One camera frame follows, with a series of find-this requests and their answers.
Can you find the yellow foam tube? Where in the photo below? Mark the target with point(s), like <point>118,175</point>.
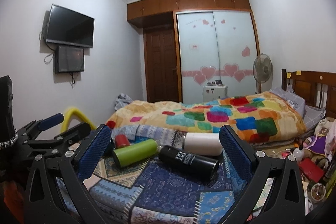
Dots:
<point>74,114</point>

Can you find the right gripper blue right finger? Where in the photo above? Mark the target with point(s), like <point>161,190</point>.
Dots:
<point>285,202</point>

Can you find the black thermos cup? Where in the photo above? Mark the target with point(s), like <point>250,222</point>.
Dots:
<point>194,167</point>

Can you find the white plastic bottle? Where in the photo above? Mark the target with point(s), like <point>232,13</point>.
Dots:
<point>298,153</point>

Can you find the wooden headboard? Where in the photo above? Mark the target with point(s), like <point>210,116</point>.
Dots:
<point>316,88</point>

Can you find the standing electric fan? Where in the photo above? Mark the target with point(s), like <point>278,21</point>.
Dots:
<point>262,70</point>

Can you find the dark green cup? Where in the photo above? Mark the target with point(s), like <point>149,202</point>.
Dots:
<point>109,149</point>

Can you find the plush toy pile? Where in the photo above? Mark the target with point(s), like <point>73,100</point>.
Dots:
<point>319,147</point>

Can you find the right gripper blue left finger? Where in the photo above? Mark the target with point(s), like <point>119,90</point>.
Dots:
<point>50,198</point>

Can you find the brown wooden door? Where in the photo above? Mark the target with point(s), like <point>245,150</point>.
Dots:
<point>161,66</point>

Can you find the grey pillow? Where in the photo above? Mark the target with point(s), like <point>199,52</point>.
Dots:
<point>311,115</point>

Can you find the white mug with handle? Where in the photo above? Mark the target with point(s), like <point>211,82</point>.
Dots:
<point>205,144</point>

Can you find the small wall monitor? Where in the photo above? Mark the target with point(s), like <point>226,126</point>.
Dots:
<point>68,60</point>

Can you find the red box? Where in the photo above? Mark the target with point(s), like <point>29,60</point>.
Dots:
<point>310,170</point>

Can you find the red cup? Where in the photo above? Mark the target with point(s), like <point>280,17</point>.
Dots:
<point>121,141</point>

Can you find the white small cabinet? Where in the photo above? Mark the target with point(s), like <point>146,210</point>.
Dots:
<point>214,92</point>

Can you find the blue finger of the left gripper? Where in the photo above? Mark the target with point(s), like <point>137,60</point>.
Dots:
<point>50,122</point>
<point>74,134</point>

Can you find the large wall television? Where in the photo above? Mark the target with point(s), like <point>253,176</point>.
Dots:
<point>68,27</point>

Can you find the wooden overhead cabinets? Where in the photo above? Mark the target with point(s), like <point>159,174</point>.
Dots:
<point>149,13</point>

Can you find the frosted sliding wardrobe doors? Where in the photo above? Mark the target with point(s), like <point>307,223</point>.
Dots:
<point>216,48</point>

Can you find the grey clothes bundle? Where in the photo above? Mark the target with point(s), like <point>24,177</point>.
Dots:
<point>121,101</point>

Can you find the colourful patch yellow duvet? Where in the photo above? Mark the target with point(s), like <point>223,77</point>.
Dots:
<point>257,119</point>

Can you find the blue patchwork blanket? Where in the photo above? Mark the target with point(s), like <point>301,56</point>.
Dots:
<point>147,192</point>

